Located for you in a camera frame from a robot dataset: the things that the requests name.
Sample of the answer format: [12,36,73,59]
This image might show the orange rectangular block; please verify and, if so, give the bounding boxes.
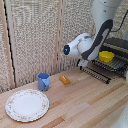
[58,75,71,86]

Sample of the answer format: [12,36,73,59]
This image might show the blue mug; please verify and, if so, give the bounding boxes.
[37,72,51,92]

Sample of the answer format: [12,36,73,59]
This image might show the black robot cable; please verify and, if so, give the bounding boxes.
[110,18,128,34]

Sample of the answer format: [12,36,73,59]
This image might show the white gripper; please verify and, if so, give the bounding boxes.
[77,58,90,69]

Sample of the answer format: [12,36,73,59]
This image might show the woven room divider panel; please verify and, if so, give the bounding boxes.
[0,0,16,94]
[4,0,63,88]
[59,0,101,73]

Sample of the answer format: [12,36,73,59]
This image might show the yellow dish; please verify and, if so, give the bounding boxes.
[98,50,116,64]

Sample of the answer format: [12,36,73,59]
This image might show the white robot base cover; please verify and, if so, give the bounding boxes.
[111,102,128,128]

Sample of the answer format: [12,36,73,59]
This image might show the white floral plate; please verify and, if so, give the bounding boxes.
[4,88,51,123]

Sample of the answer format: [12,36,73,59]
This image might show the black wire dish rack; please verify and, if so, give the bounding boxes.
[79,36,128,85]

